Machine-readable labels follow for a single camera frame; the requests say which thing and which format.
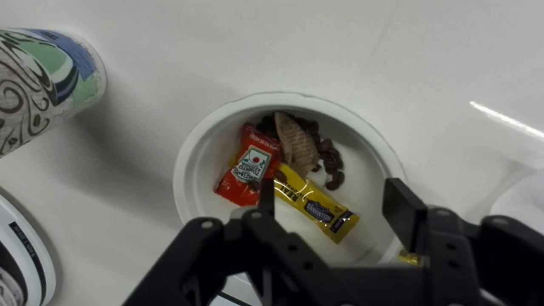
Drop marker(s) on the patterned paper cup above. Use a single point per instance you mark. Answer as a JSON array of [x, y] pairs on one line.
[[38, 85]]

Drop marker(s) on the red ketchup sachet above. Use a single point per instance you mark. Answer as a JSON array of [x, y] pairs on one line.
[[238, 187]]

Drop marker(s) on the brown sachet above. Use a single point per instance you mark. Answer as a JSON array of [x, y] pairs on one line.
[[297, 144]]

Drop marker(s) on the small yellow sachet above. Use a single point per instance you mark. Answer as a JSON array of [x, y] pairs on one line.
[[408, 257]]

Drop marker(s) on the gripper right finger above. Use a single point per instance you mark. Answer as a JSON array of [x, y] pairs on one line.
[[467, 263]]

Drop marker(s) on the white bowl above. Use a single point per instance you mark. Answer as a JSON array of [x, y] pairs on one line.
[[204, 170]]

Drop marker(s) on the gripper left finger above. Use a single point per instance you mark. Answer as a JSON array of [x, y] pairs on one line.
[[263, 246]]

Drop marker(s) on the heap of dark beans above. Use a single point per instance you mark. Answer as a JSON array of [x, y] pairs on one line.
[[332, 161]]

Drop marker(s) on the long yellow sachet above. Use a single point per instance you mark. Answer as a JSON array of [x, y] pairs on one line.
[[323, 208]]

